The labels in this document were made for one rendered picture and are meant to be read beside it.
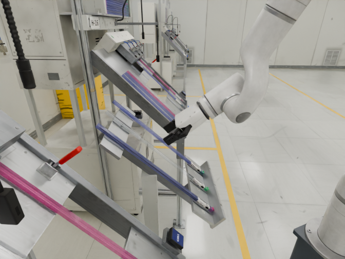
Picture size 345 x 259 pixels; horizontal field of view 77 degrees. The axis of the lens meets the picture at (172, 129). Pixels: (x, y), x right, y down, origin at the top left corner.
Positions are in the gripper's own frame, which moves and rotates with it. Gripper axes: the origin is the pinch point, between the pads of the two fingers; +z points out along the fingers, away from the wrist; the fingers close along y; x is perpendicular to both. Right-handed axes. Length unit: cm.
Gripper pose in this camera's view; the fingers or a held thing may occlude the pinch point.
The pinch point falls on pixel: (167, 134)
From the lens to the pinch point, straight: 77.4
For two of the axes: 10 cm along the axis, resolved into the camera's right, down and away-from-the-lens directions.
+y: 0.3, 4.4, -9.0
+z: -8.0, 5.4, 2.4
